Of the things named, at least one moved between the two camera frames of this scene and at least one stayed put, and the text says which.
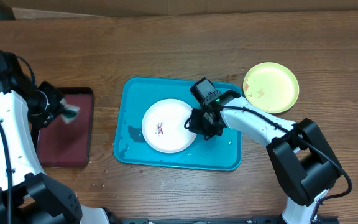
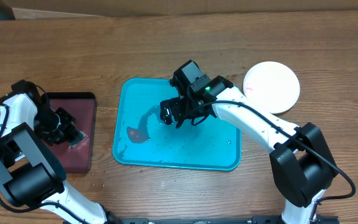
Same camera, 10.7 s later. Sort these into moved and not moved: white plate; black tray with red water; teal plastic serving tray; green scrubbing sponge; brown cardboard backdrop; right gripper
Moved: green scrubbing sponge; right gripper; white plate
Not moved: teal plastic serving tray; brown cardboard backdrop; black tray with red water
